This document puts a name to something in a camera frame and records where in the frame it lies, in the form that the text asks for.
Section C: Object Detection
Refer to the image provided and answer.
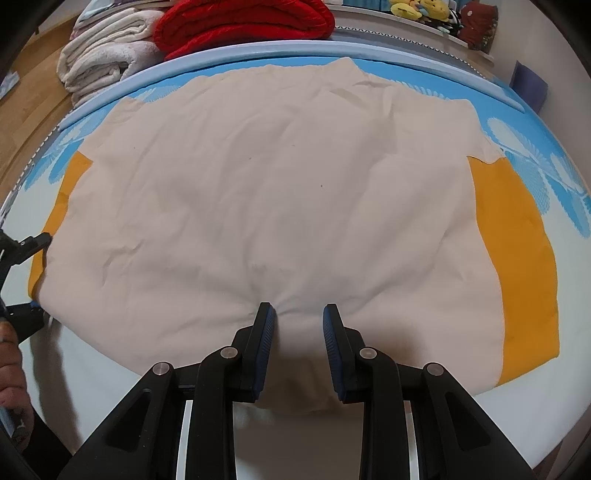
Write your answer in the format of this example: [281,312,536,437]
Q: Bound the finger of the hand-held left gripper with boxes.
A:
[10,232,53,268]
[0,301,47,343]

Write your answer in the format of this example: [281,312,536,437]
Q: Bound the yellow and blue plush toy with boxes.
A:
[418,0,452,22]

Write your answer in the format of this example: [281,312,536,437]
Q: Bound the beige and mustard hooded jacket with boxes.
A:
[28,56,562,412]

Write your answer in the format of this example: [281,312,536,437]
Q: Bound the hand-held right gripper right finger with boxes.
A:
[322,303,536,480]

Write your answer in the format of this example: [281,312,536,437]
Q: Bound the purple box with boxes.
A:
[510,60,551,114]

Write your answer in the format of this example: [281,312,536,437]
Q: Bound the blue feather-print mat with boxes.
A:
[0,55,591,480]

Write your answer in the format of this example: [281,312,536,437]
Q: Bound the folded red quilt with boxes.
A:
[154,0,336,64]

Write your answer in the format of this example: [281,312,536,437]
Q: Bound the folded white fleece blanket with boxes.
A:
[58,9,175,106]

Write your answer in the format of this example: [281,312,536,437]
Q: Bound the person's left hand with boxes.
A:
[0,320,37,455]

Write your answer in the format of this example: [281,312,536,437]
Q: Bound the light blue paper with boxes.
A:
[0,69,20,101]

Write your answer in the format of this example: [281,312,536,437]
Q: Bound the maroon cushion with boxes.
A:
[459,0,500,51]

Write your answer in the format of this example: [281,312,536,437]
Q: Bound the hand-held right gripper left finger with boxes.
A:
[55,302,277,480]

